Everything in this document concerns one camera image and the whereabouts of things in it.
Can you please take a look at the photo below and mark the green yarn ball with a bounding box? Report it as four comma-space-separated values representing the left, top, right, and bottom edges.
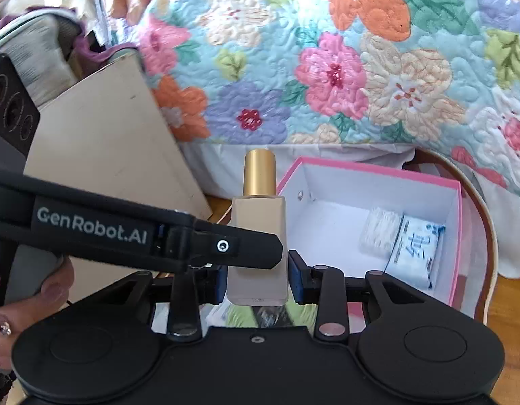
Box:
225, 303, 317, 331

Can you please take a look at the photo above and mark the clear box of floss picks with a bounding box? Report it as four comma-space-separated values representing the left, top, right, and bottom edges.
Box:
358, 207, 403, 259

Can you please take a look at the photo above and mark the beige foundation bottle gold cap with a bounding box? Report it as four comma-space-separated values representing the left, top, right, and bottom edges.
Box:
226, 149, 288, 307

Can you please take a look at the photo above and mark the blue white wet wipes pack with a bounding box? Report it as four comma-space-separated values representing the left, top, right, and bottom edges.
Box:
385, 215, 445, 290

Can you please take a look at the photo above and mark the white tissue pack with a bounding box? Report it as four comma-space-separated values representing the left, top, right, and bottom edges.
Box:
206, 304, 231, 327

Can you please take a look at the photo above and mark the person's left hand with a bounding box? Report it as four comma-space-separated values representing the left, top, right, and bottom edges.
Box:
0, 257, 74, 369

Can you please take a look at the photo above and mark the pink cardboard box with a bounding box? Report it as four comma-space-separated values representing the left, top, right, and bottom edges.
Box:
278, 157, 462, 304

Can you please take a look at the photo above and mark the beige cabinet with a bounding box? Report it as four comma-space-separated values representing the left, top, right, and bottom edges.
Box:
23, 54, 214, 305

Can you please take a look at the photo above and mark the grey checkered rug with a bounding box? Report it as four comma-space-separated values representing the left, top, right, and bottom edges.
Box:
149, 146, 500, 329

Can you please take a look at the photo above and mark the grey fabric bag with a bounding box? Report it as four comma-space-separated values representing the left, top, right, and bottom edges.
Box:
0, 7, 97, 107

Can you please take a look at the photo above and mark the floral quilt bedspread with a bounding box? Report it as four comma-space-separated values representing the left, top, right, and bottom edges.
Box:
140, 0, 520, 197

